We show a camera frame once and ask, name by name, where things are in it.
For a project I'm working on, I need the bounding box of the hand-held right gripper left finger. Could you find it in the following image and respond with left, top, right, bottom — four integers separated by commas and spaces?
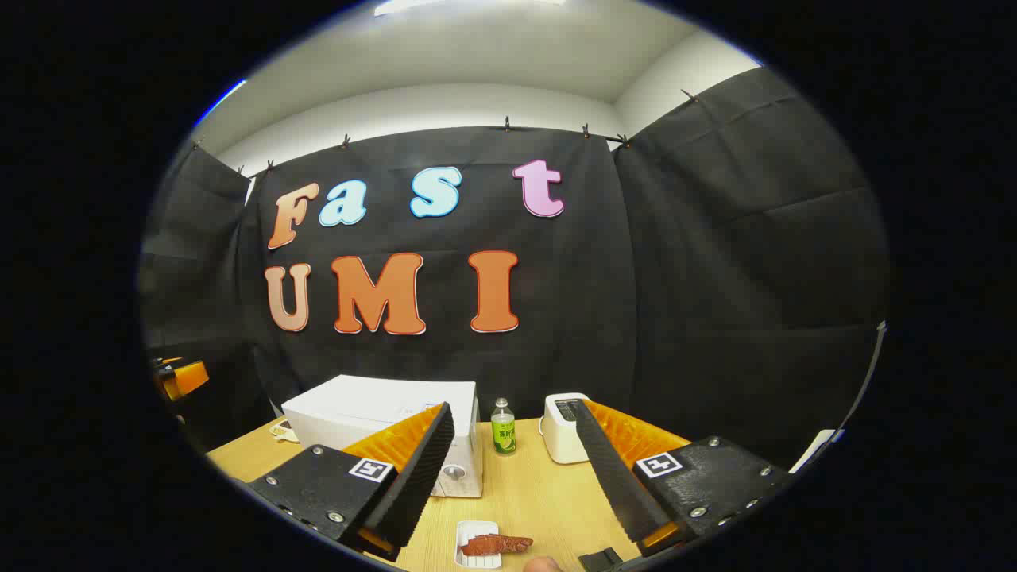
248, 401, 456, 563

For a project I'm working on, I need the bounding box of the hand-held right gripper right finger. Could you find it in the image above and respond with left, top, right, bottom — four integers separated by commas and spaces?
574, 399, 795, 557

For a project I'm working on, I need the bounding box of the white microwave oven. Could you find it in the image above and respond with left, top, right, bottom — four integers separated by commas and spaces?
281, 375, 484, 499

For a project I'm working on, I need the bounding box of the red-brown piece of meat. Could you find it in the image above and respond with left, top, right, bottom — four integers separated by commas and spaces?
459, 534, 534, 556

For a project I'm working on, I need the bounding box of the white toaster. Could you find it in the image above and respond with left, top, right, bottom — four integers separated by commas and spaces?
539, 392, 593, 465

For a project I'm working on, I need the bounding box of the white rectangular tray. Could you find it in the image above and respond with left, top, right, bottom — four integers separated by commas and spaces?
454, 520, 503, 570

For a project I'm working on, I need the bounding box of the green label drink bottle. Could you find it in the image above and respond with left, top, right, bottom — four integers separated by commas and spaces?
490, 398, 516, 456

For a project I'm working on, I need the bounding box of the black backdrop cloth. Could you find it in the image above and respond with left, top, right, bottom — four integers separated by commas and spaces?
137, 68, 889, 470

